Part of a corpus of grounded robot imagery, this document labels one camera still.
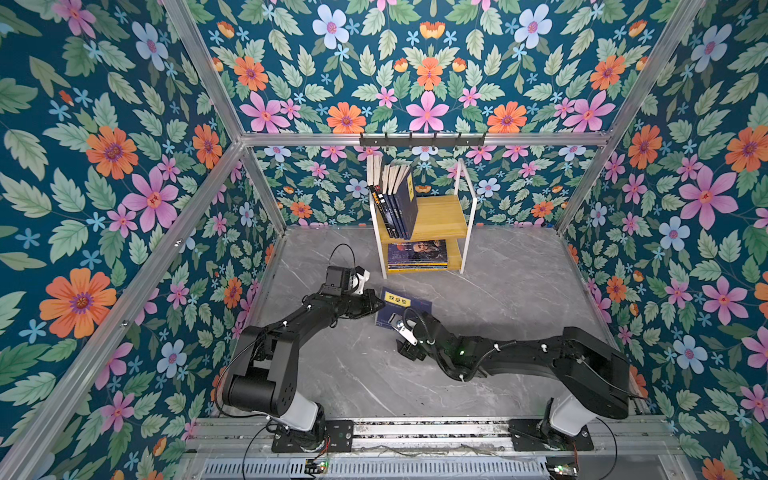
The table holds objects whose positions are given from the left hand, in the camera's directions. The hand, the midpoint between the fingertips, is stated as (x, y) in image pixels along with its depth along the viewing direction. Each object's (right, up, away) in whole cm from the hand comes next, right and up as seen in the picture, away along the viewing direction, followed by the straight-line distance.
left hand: (388, 297), depth 87 cm
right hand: (+6, -7, -2) cm, 10 cm away
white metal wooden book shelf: (+17, +25, +9) cm, 31 cm away
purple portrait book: (+10, +13, +14) cm, 22 cm away
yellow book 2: (+9, +7, +15) cm, 18 cm away
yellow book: (+9, +10, +12) cm, 18 cm away
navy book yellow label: (+3, -3, +5) cm, 7 cm away
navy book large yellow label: (+6, +28, 0) cm, 29 cm away
